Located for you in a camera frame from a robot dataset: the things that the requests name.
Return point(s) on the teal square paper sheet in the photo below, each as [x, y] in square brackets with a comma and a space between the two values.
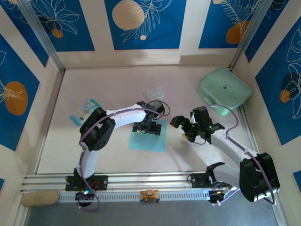
[145, 142]

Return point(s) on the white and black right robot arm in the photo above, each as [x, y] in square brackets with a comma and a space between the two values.
[225, 146]

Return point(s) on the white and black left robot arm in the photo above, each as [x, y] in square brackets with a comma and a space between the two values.
[127, 116]

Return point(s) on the clear plastic packet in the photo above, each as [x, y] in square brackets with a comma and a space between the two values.
[154, 94]

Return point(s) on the mint green zip pouch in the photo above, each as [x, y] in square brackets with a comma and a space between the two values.
[223, 87]

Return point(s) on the blue wet wipes packet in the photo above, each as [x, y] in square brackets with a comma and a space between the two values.
[82, 113]

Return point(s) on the beige foam roll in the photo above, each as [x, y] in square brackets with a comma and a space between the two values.
[40, 199]

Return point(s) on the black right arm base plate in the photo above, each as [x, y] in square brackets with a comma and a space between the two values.
[198, 181]

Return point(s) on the aluminium side rail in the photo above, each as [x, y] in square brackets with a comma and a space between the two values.
[249, 131]

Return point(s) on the aluminium mounting rail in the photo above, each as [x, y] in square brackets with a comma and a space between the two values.
[141, 179]

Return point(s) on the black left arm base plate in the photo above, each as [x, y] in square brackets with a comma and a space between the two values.
[101, 182]

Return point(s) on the aluminium corner post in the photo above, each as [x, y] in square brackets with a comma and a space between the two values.
[249, 35]
[42, 37]

